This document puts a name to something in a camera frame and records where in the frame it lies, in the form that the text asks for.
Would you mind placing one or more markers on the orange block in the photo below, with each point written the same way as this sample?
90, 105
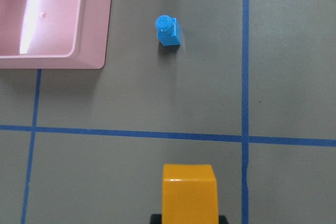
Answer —
189, 194

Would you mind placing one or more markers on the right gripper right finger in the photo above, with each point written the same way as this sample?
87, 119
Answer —
222, 219

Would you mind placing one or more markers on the pink plastic box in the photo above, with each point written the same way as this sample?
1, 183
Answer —
54, 34

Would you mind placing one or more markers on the small blue block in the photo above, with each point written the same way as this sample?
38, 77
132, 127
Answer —
168, 31

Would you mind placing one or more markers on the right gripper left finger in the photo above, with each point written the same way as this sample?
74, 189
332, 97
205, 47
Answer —
156, 219

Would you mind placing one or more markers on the brown paper table mat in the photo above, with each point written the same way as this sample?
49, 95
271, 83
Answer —
250, 90

